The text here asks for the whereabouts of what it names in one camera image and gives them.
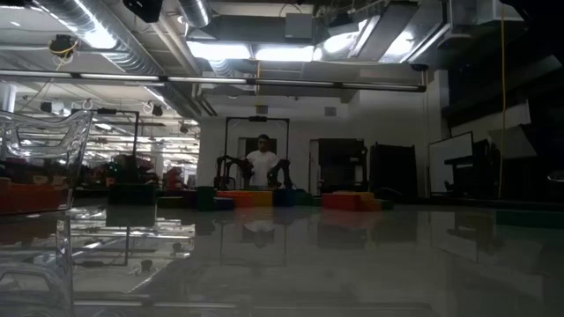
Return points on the red long plain block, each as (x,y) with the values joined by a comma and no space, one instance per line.
(346,202)

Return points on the orange two-by-four brick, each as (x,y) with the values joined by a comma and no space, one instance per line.
(35,198)

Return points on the black background robot arm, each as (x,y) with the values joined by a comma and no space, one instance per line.
(229,169)
(282,171)

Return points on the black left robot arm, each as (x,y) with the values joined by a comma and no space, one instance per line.
(143,9)

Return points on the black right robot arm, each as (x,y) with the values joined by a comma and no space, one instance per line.
(542,6)

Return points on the person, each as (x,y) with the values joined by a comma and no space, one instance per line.
(262,163)

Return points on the blue small square brick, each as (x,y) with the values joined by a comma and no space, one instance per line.
(284,197)

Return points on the green small square brick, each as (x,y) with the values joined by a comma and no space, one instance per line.
(307,198)

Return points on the orange-red two-by-four brick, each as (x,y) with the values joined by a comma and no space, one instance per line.
(238,198)

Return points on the black cabinet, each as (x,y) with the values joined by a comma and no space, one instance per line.
(341,163)
(393,167)

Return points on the purple long plain block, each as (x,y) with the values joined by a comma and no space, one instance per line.
(190,198)
(224,204)

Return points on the yellow wide long block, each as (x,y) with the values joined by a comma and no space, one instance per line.
(354,193)

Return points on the ceiling light panel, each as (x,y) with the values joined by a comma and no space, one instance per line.
(286,53)
(220,50)

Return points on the long horizontal ceiling pipe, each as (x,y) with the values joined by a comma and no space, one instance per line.
(211,80)

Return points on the white glossy table sheet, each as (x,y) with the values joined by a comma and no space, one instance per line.
(308,264)

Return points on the green long plain block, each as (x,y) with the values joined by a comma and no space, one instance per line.
(386,204)

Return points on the olive long plain block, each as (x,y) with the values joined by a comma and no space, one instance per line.
(171,202)

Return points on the grey ceiling box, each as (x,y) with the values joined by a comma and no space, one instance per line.
(299,26)

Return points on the whiteboard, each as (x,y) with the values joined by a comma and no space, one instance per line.
(449,158)

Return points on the clear plastic bin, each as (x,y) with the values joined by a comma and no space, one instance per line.
(44,132)

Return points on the white ceiling unit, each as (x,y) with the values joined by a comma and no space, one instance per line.
(493,11)

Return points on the black background rig frame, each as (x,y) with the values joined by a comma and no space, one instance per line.
(257,118)
(106,111)

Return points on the silver ceiling duct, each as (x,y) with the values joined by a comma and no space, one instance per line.
(194,13)

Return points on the large silver ribbed duct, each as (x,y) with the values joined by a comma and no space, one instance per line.
(141,61)

